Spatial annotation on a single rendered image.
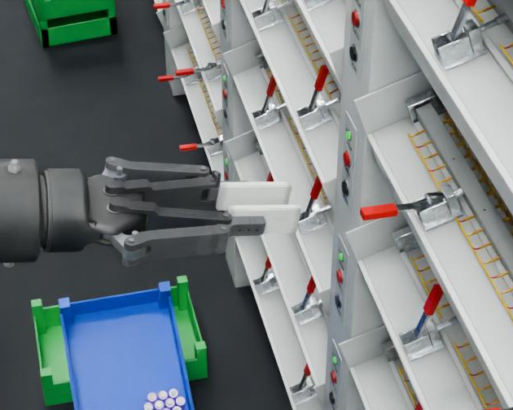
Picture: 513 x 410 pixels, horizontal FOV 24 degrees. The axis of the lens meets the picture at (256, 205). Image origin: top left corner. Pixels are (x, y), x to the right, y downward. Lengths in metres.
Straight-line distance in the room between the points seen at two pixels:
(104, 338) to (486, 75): 1.27
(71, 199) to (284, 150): 0.88
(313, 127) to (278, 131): 0.31
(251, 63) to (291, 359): 0.52
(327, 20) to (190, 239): 0.51
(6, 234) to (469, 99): 0.41
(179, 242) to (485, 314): 0.28
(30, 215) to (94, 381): 1.15
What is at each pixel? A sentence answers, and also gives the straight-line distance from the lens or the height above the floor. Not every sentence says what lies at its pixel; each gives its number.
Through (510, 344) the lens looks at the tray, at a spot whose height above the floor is 0.89.
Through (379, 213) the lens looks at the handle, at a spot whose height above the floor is 0.91.
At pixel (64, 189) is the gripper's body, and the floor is 1.01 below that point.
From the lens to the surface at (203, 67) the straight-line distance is 2.44.
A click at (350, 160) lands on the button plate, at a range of 1.37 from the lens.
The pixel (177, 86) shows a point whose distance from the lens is 2.92.
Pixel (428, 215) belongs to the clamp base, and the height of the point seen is 0.91.
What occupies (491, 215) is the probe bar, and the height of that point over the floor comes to 0.93.
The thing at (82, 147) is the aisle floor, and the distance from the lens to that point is 2.78.
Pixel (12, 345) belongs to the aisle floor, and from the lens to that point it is 2.33.
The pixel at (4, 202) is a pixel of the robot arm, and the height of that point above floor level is 1.02.
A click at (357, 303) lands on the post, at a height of 0.62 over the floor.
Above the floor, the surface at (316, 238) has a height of 0.52.
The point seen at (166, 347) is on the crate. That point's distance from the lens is 2.17.
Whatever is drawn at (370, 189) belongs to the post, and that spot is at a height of 0.81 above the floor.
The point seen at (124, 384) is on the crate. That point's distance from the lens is 2.15.
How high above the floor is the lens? 1.65
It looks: 40 degrees down
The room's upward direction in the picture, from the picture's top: straight up
